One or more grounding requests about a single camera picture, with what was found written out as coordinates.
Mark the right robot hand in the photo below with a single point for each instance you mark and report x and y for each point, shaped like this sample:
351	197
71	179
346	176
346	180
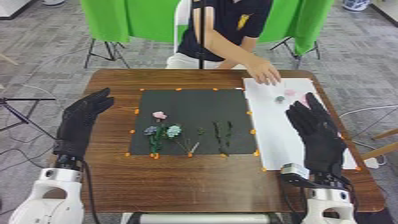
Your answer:
319	140

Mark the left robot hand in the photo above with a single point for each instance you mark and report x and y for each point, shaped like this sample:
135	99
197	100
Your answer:
76	126

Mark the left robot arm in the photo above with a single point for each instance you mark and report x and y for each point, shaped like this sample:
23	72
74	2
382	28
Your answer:
49	196

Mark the dark mat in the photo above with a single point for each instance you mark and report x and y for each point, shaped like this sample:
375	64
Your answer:
195	106

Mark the person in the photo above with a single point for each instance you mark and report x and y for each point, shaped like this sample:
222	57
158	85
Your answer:
224	20

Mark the white sheet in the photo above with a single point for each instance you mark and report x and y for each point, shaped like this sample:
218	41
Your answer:
275	140

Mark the black tripod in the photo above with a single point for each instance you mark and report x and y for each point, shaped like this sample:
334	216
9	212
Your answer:
23	113

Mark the purple flower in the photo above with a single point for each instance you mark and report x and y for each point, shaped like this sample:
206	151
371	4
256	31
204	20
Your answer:
151	130

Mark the teal flower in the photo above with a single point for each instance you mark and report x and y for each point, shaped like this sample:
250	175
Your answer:
279	99

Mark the pale pink flower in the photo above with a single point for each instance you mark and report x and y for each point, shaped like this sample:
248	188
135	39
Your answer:
289	92

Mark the long green sprig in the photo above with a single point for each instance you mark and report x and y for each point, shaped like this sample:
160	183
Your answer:
220	136
229	131

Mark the light blue flower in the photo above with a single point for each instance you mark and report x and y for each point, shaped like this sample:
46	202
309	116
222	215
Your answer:
172	130

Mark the small green sprig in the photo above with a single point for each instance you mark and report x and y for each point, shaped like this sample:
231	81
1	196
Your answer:
199	132

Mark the black backdrop stand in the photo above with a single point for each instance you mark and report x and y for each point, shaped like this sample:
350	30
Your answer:
295	53
108	53

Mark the pale grey bar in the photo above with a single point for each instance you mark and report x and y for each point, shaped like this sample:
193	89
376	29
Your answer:
200	218

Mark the black stand pole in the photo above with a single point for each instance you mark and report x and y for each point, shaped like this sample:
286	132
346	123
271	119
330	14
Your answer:
200	33

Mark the blue and white vase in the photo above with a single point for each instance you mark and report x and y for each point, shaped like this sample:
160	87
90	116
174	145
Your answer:
355	4

